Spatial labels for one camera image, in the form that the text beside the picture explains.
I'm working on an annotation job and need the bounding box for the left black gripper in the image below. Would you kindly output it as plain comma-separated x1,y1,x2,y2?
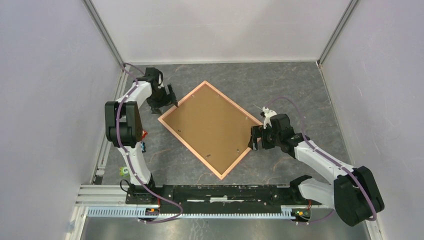
147,84,179,116

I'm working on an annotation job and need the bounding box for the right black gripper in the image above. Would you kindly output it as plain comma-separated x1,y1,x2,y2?
247,124,281,151

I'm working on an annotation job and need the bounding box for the orange picture frame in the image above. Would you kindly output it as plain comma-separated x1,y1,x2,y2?
157,80,264,181

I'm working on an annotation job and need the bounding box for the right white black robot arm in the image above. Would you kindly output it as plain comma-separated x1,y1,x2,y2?
248,107,385,227

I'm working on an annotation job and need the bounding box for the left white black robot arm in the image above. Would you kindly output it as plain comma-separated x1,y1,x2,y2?
104,67,179,204

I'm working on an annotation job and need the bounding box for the blue owl sticker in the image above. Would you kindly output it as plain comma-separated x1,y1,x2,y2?
140,141,146,153

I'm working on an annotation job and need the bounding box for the green owl sticker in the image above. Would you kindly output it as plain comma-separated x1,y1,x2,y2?
119,166,130,177

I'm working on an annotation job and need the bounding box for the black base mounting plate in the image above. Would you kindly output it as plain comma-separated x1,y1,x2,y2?
125,184,318,215

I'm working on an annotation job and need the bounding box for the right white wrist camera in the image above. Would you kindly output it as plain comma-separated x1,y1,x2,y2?
260,106,277,129

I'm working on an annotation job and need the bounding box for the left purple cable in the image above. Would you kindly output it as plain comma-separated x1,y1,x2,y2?
115,62,184,225

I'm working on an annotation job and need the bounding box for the purple cable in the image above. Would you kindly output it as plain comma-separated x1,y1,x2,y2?
264,96,379,226
115,62,184,225

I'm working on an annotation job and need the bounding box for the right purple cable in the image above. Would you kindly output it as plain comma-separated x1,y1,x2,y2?
264,96,379,226

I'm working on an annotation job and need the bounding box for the white slotted cable duct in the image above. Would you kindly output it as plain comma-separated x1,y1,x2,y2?
87,206,295,220

